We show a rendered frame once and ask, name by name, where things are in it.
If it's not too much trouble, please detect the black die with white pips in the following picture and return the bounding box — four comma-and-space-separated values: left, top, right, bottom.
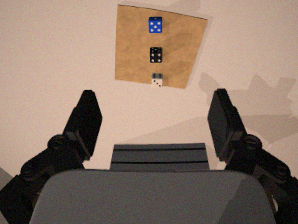
150, 47, 162, 63

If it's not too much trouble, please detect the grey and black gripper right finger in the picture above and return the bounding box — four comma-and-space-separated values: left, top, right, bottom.
207, 88, 298, 224

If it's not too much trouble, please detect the tan mat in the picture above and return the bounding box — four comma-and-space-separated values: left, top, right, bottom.
115, 5, 208, 89

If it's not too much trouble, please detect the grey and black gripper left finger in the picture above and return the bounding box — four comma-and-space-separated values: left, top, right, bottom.
0, 90, 102, 224

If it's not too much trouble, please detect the blue die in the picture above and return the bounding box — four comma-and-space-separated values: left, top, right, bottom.
148, 17, 162, 33

